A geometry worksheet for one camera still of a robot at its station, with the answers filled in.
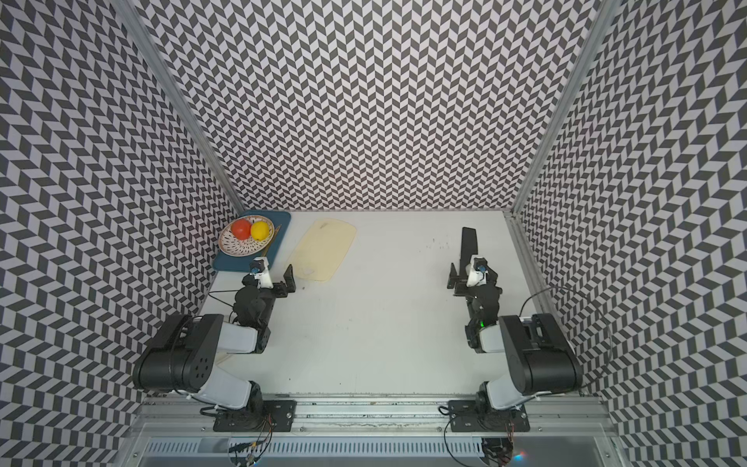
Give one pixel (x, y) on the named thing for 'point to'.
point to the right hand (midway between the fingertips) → (467, 267)
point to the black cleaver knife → (468, 247)
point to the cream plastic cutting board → (322, 248)
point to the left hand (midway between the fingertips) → (276, 267)
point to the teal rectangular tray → (280, 219)
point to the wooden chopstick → (264, 253)
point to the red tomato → (241, 229)
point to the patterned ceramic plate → (229, 244)
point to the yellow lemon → (260, 230)
